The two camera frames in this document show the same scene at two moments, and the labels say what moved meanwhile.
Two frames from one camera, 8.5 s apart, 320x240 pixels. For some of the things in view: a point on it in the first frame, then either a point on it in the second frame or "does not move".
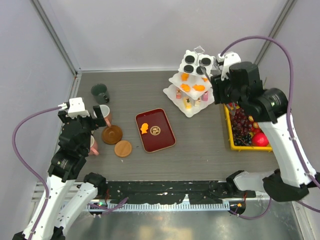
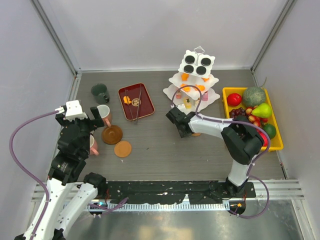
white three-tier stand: (191, 90) does not move
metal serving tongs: (231, 105) → (135, 120)
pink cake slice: (205, 97) does not move
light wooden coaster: (123, 148) does not move
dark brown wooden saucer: (112, 135) does not move
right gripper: (218, 84) → (185, 134)
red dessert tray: (154, 130) → (136, 101)
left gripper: (99, 121) does not move
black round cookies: (190, 59) does not move
